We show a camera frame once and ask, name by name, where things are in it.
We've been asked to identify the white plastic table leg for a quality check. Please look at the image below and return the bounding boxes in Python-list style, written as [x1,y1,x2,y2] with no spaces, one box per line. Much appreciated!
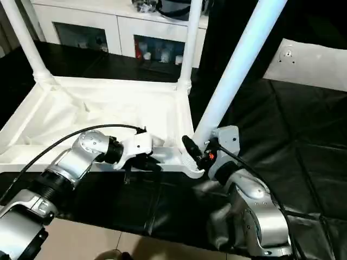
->
[176,0,204,94]
[0,0,56,90]
[192,0,288,159]

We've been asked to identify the black work mat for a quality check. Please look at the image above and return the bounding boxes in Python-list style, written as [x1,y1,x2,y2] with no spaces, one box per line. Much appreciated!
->
[0,41,347,256]

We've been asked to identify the black cabinet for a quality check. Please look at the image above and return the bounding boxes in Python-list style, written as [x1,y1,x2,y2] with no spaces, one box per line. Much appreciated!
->
[200,0,347,82]

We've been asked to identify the white flat panel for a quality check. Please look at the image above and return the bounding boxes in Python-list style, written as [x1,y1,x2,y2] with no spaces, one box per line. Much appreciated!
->
[262,38,347,93]

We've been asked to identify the grey bag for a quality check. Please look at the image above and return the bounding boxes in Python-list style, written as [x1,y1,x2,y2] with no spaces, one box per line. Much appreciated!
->
[156,0,209,16]

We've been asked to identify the white glass-door cabinet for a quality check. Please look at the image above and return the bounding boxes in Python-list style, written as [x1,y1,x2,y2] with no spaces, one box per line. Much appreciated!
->
[30,0,210,69]

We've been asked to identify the clear small items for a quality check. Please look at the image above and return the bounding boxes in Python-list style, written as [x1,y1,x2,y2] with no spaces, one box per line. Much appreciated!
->
[132,0,159,14]

